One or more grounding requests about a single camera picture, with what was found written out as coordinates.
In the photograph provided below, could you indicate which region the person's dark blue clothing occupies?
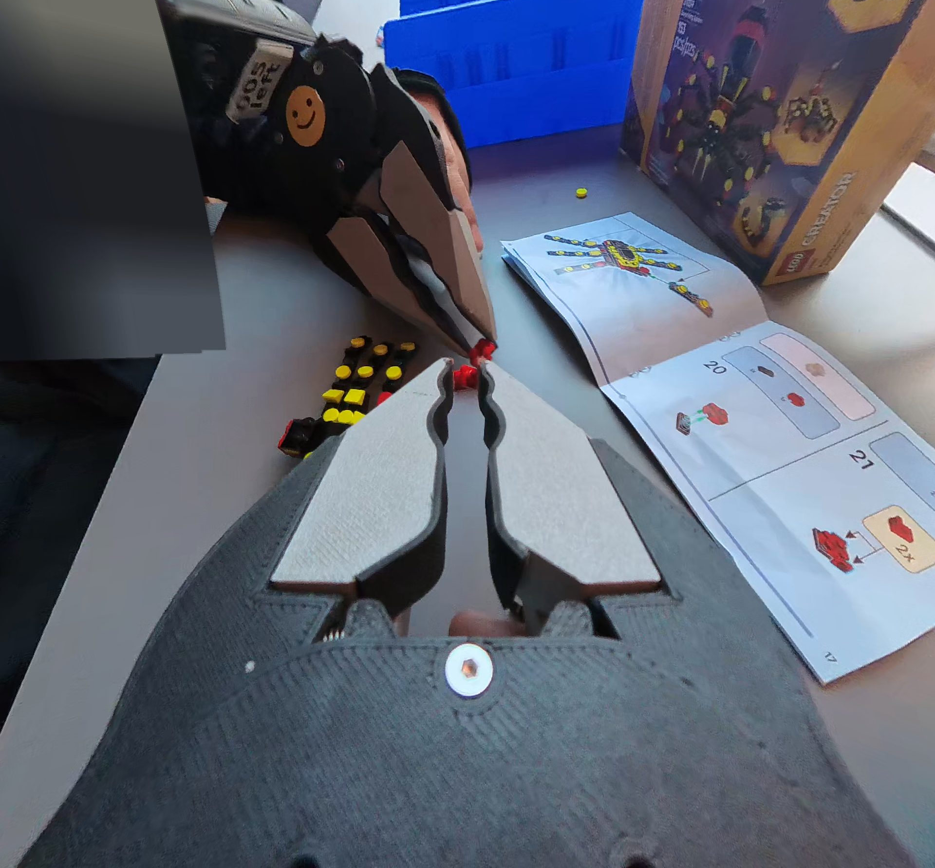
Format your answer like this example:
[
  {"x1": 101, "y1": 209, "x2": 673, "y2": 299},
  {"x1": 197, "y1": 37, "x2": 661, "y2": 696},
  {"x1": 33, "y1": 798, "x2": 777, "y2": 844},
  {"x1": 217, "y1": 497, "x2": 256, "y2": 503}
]
[{"x1": 0, "y1": 357, "x2": 160, "y2": 716}]

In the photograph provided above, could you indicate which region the black yellow lego spider model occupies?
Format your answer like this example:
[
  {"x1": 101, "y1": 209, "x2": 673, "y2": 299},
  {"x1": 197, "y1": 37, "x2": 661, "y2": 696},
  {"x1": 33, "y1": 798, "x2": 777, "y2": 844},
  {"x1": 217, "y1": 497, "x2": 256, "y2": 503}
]
[{"x1": 278, "y1": 335, "x2": 421, "y2": 460}]

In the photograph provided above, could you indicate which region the lego set box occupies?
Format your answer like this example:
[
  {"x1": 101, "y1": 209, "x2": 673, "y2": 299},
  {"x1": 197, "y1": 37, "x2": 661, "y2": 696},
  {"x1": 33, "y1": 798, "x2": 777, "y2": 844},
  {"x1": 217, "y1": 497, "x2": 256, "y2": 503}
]
[{"x1": 619, "y1": 0, "x2": 935, "y2": 288}]

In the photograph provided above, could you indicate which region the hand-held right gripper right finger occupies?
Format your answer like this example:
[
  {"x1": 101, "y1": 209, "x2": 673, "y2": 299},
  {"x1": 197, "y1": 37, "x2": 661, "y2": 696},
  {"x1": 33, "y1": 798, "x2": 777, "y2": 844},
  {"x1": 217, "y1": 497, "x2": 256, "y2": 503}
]
[{"x1": 478, "y1": 361, "x2": 664, "y2": 637}]

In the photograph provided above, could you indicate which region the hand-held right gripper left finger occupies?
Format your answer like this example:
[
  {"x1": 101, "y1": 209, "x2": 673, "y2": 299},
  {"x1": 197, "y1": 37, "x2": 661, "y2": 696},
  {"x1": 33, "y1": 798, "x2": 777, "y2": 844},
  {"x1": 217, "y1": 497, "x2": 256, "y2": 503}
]
[{"x1": 269, "y1": 357, "x2": 455, "y2": 624}]

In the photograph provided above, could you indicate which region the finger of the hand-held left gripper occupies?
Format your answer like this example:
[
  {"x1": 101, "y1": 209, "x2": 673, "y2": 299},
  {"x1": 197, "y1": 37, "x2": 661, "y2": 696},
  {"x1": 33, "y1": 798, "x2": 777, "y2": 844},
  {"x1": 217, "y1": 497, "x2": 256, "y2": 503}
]
[
  {"x1": 376, "y1": 139, "x2": 499, "y2": 349},
  {"x1": 326, "y1": 212, "x2": 479, "y2": 358}
]

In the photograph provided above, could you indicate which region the lego instruction booklet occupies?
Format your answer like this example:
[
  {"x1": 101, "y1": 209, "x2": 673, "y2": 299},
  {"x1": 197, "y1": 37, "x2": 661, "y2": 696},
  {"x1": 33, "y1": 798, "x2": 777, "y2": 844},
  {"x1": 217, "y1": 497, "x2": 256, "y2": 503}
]
[{"x1": 500, "y1": 212, "x2": 935, "y2": 686}]

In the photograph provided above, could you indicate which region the person's left forearm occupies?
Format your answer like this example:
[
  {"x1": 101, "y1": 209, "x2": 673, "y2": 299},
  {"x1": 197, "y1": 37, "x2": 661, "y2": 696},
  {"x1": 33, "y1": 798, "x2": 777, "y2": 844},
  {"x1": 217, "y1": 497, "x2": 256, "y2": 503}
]
[{"x1": 394, "y1": 68, "x2": 470, "y2": 153}]

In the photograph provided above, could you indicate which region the person's right hand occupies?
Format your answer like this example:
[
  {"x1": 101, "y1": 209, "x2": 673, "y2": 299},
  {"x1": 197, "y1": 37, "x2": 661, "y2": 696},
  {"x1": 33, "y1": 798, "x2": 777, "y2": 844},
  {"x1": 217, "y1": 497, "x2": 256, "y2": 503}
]
[{"x1": 449, "y1": 608, "x2": 527, "y2": 640}]

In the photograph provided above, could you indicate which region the white flat sheet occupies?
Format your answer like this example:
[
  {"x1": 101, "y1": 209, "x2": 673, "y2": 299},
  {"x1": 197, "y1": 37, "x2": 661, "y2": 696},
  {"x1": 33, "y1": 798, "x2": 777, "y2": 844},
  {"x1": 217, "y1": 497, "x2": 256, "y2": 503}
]
[{"x1": 880, "y1": 161, "x2": 935, "y2": 251}]

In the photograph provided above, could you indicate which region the person's left hand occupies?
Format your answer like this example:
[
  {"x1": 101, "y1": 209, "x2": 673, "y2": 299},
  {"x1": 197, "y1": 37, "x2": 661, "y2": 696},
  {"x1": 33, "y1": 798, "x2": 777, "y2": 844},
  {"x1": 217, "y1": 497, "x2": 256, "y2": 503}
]
[{"x1": 437, "y1": 126, "x2": 485, "y2": 254}]

